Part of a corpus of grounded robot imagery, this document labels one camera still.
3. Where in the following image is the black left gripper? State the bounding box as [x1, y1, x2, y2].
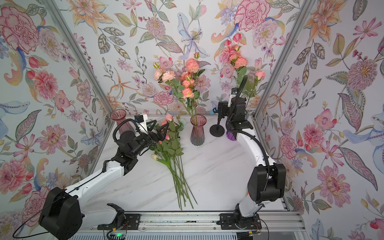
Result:
[130, 121, 168, 158]

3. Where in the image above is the light pink rose stem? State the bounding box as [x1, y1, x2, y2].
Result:
[245, 71, 266, 99]

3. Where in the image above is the coral pink rose spray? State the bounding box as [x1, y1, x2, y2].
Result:
[181, 77, 200, 117]

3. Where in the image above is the pale pink peony stem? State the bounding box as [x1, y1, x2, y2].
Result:
[154, 62, 189, 115]

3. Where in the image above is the coral carnation spray stem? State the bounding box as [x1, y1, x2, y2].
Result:
[220, 42, 249, 89]

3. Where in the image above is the coral pink carnation stem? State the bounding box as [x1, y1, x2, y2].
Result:
[181, 58, 211, 93]

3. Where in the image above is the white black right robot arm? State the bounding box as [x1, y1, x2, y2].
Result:
[210, 77, 287, 230]

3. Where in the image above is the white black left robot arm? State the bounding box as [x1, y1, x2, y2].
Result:
[39, 116, 169, 240]

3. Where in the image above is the blue purple glass vase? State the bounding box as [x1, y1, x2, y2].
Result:
[226, 130, 238, 142]

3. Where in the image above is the bunch of artificial flowers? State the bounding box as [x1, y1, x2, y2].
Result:
[150, 114, 197, 211]

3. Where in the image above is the pink ribbed glass vase centre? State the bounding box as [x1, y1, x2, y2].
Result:
[190, 115, 207, 146]

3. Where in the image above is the pink ribbed glass vase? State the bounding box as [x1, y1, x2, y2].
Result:
[110, 109, 135, 134]
[190, 115, 207, 146]

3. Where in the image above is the pink ribbed glass vase left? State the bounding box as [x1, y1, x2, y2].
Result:
[110, 109, 135, 134]

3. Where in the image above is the blue microphone on black stand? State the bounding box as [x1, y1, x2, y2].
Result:
[209, 100, 229, 138]

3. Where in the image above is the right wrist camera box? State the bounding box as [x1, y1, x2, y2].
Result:
[228, 88, 239, 108]

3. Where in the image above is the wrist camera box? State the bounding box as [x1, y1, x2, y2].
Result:
[135, 114, 148, 133]
[228, 88, 239, 108]

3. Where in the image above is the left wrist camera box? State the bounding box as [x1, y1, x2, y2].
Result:
[135, 114, 148, 133]

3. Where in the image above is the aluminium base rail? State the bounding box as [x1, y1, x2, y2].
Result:
[73, 211, 309, 240]

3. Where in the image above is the right corner aluminium post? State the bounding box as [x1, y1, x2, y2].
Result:
[252, 0, 311, 118]

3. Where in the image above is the corner aluminium post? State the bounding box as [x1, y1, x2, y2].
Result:
[252, 0, 311, 118]
[43, 0, 115, 115]

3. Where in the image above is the left corner aluminium post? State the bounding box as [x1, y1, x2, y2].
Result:
[43, 0, 115, 115]

